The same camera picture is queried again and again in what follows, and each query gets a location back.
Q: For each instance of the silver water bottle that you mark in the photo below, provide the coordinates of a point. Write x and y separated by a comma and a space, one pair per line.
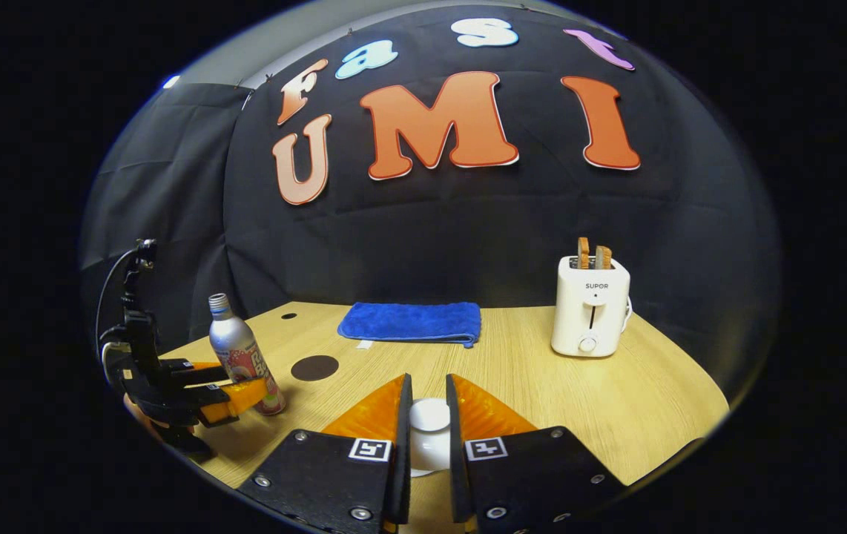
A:
234, 348

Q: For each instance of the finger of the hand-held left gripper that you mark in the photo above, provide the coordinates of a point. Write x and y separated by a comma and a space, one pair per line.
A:
245, 399
193, 374

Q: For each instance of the white toaster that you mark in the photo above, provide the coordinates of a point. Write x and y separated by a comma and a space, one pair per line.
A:
587, 319

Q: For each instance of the white teacup lid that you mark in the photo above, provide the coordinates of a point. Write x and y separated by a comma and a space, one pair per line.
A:
429, 430

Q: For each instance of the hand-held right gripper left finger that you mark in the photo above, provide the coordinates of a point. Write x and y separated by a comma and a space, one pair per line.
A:
334, 482

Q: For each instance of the black backdrop cloth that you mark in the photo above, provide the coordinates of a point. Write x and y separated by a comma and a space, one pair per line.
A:
468, 237

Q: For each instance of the toasted bread slice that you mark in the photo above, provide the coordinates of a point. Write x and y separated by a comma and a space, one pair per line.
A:
603, 257
584, 252

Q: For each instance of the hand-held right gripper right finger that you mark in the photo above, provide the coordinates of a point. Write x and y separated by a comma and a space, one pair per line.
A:
535, 482

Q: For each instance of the blue towel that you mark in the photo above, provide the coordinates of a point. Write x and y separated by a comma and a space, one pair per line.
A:
412, 322

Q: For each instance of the dark round coaster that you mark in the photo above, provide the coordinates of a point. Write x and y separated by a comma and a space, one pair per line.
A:
314, 368

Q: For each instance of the ceiling light panel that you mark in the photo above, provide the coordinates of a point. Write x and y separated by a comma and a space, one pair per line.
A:
171, 80

